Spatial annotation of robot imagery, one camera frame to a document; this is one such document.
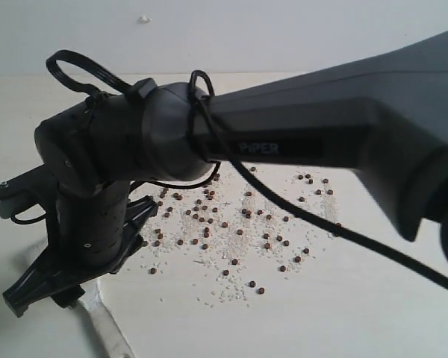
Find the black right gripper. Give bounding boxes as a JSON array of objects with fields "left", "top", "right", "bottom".
[{"left": 2, "top": 181, "right": 158, "bottom": 318}]

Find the wide white wooden paint brush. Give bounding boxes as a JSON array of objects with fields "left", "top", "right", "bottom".
[{"left": 77, "top": 278, "right": 136, "bottom": 358}]

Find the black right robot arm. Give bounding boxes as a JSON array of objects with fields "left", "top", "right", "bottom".
[{"left": 0, "top": 31, "right": 448, "bottom": 316}]

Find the scattered brown pellets and rice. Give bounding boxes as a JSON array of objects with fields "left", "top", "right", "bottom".
[{"left": 128, "top": 165, "right": 334, "bottom": 308}]

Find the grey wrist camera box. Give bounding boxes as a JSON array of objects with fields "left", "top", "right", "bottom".
[{"left": 0, "top": 165, "right": 57, "bottom": 225}]

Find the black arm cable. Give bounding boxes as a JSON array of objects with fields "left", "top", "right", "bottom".
[{"left": 46, "top": 49, "right": 448, "bottom": 295}]

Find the small white wall hook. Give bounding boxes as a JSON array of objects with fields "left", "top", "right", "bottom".
[{"left": 137, "top": 15, "right": 152, "bottom": 25}]

